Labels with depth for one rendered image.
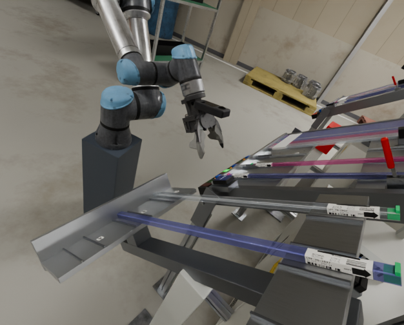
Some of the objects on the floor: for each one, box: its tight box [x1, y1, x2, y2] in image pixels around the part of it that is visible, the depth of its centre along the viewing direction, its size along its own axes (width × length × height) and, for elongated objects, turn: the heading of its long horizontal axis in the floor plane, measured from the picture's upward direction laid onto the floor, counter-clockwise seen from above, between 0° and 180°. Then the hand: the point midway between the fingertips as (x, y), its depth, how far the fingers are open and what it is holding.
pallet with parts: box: [243, 66, 322, 116], centre depth 416 cm, size 137×97×38 cm
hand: (213, 151), depth 78 cm, fingers open, 12 cm apart
